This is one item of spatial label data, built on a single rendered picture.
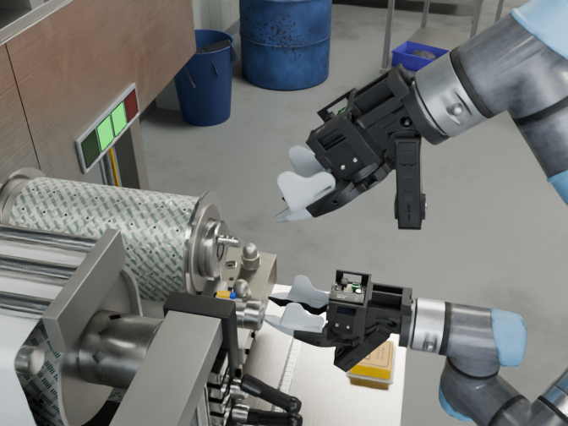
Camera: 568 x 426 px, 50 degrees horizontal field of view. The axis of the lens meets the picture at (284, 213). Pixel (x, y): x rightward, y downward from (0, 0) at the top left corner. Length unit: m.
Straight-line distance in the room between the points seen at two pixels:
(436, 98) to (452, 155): 2.95
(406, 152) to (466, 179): 2.73
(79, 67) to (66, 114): 0.09
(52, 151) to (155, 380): 0.72
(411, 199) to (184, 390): 0.35
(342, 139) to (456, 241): 2.31
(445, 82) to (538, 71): 0.08
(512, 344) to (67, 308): 0.61
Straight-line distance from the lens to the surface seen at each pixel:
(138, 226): 0.76
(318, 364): 1.11
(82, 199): 0.81
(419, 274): 2.68
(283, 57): 4.06
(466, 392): 0.94
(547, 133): 0.60
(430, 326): 0.87
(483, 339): 0.88
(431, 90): 0.59
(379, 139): 0.63
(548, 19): 0.58
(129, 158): 1.77
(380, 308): 0.87
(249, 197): 3.08
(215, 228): 0.77
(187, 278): 0.74
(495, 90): 0.58
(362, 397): 1.07
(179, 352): 0.42
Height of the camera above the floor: 1.75
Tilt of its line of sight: 36 degrees down
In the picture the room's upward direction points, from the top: straight up
